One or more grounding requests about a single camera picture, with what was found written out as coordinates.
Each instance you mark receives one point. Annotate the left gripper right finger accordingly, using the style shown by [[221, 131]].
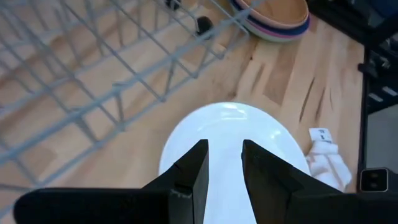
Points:
[[311, 208]]

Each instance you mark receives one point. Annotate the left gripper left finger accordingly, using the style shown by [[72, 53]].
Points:
[[124, 208]]

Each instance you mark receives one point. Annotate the white red-striped dish towel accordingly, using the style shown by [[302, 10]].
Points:
[[326, 165]]

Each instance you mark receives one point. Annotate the white plate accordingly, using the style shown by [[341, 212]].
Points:
[[227, 124]]

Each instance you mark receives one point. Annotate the pink plate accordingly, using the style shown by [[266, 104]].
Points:
[[281, 35]]

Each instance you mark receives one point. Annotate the small black camera box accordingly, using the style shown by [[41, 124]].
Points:
[[374, 180]]

